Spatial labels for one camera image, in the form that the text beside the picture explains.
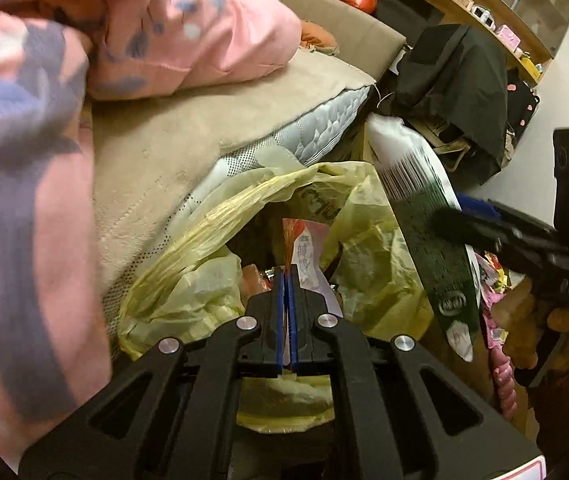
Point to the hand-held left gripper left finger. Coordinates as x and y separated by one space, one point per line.
278 320

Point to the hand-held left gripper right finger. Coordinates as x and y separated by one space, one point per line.
292 320

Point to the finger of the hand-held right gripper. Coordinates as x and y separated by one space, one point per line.
464 227
477 206

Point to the green white snack bag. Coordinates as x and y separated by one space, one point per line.
439 270

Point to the red white wrapper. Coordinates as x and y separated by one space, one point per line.
307 250

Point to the yellow plastic bag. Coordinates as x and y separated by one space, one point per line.
199 280

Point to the person's right hand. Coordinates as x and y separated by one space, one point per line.
519 335

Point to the pile of snack wrappers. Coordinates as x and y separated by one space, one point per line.
489 280

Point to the beige chair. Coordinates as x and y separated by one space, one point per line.
444 145

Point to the black garment with pink hearts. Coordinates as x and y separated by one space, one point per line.
519 105

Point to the black jacket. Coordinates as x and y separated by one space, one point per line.
459 75

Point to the yellow box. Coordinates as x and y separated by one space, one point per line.
532 65

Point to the pink caterpillar toy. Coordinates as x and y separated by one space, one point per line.
504 380

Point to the pink box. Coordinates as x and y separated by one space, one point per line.
507 37

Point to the dark panel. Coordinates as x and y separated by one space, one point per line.
399 0

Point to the orange pillow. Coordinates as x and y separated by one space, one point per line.
319 35

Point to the beige headboard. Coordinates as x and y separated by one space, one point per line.
339 15

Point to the pink deer print duvet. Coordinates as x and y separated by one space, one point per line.
39 160

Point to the wooden wall shelf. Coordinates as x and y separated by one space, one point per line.
504 15

